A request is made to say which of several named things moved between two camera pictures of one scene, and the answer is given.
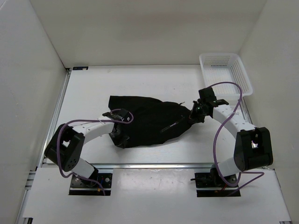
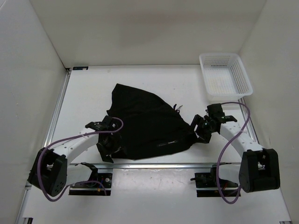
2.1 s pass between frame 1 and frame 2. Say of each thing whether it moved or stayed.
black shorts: moved
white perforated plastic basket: stayed
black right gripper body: moved
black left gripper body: moved
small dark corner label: stayed
